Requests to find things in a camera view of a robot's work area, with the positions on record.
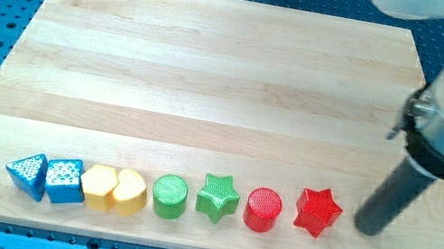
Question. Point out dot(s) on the green cylinder block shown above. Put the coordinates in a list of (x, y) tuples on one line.
[(170, 196)]

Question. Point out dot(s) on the light wooden board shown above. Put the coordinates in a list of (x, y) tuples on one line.
[(273, 97)]

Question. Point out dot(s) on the yellow hexagon block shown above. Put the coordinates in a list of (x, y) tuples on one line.
[(98, 184)]

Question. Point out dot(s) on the red cylinder block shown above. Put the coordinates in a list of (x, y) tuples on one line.
[(262, 208)]

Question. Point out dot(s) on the blue cube block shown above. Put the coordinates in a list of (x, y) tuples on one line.
[(63, 182)]

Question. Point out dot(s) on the red star block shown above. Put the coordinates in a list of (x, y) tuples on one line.
[(316, 211)]

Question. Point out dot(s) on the blue triangle block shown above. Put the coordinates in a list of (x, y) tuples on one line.
[(29, 175)]

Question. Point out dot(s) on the yellow heart block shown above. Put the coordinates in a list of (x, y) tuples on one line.
[(130, 194)]

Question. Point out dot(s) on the green star block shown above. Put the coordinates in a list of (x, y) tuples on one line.
[(217, 198)]

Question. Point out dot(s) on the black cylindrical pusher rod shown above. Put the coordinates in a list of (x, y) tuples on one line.
[(403, 185)]

